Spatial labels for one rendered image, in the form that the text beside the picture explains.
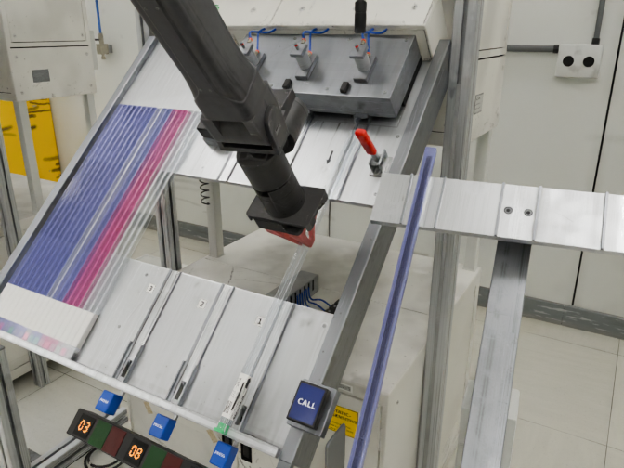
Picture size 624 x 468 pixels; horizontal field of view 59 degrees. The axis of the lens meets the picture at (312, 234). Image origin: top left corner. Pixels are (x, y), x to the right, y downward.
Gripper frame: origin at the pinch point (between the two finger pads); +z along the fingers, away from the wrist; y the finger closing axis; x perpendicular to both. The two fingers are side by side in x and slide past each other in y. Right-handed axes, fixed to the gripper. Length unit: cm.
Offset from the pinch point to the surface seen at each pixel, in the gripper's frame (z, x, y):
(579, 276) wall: 159, -101, -30
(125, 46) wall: 87, -155, 227
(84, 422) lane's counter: 7.3, 35.0, 25.6
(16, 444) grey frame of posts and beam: 32, 44, 61
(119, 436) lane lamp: 7.2, 34.8, 18.1
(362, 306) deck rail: 5.6, 5.9, -10.3
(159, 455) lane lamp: 7.3, 34.7, 10.2
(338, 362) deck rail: 5.5, 14.9, -10.2
